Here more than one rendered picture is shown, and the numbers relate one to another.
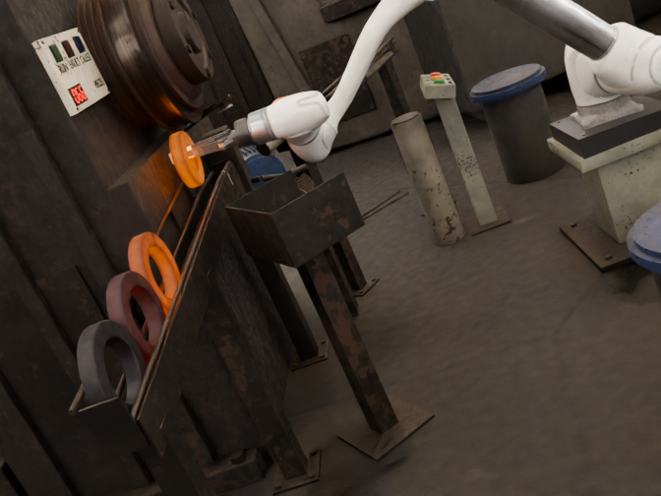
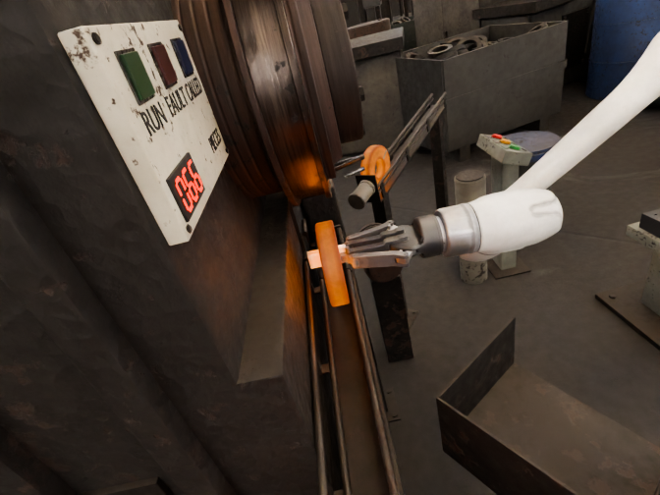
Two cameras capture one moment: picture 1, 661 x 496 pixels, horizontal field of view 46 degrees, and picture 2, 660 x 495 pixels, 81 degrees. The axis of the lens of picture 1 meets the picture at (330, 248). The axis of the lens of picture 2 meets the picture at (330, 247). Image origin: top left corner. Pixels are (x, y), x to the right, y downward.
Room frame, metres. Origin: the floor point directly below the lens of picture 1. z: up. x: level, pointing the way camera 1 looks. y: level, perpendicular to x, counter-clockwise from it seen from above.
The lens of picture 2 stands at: (1.54, 0.33, 1.21)
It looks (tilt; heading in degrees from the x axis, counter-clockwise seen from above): 31 degrees down; 353
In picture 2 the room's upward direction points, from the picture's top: 15 degrees counter-clockwise
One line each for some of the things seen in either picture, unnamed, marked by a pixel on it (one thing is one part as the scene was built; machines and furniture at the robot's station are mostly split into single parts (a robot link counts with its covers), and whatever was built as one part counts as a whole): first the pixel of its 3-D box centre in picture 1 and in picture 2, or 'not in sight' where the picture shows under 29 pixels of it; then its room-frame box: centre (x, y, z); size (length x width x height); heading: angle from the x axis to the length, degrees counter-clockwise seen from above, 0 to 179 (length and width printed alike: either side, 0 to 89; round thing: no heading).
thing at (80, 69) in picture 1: (74, 69); (175, 116); (2.02, 0.40, 1.15); 0.26 x 0.02 x 0.18; 170
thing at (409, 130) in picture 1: (428, 179); (471, 230); (2.86, -0.45, 0.26); 0.12 x 0.12 x 0.52
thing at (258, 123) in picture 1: (261, 126); (453, 231); (2.09, 0.04, 0.83); 0.09 x 0.06 x 0.09; 170
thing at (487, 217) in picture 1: (462, 150); (504, 207); (2.87, -0.61, 0.31); 0.24 x 0.16 x 0.62; 170
